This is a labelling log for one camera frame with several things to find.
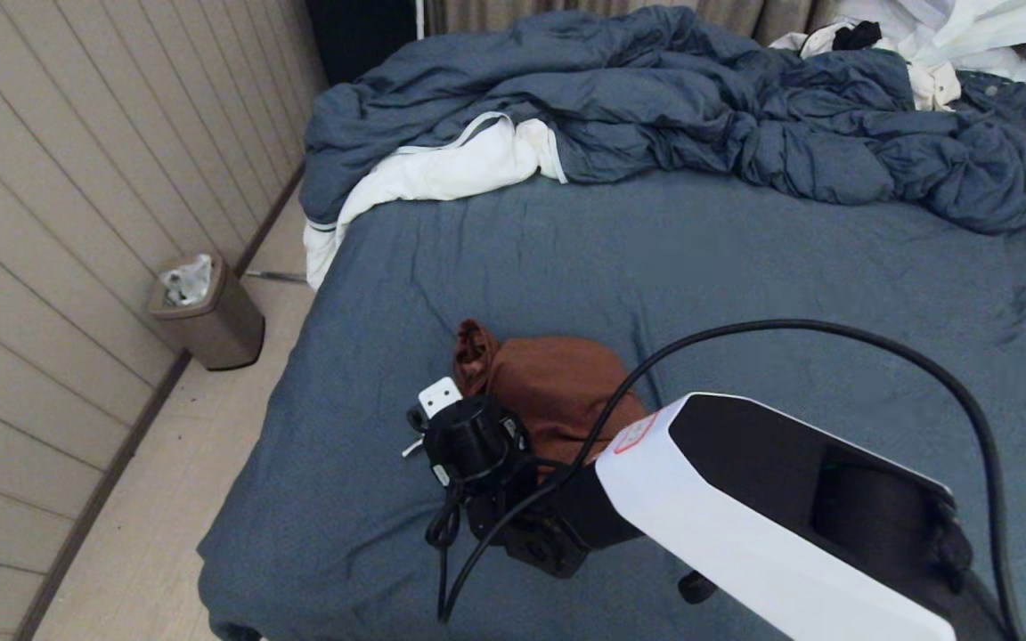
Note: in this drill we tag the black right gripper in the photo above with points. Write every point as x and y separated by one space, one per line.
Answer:
477 445

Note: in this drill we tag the white pillow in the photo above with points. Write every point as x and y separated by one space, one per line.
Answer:
442 169

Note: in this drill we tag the brown trash bin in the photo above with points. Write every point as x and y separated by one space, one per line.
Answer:
219 334

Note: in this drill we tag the clear plastic bin liner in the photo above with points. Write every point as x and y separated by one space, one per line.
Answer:
185 280

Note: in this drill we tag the rumpled blue duvet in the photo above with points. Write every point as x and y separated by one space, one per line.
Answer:
655 89

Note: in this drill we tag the bed with blue sheet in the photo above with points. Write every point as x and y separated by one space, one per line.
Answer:
834 267

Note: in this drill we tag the dark cabinet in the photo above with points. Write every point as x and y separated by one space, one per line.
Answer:
357 36

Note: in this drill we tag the beige curtain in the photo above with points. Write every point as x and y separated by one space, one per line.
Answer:
477 11

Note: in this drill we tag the white vertical trim strip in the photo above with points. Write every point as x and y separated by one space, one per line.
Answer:
419 13

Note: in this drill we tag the black cloth item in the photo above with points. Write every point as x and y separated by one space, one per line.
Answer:
857 36

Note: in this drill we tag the cream buttoned garment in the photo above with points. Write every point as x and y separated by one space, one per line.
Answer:
933 85

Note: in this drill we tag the white shirt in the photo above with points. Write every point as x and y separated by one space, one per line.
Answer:
967 27

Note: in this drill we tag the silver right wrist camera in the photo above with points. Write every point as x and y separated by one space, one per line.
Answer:
439 397

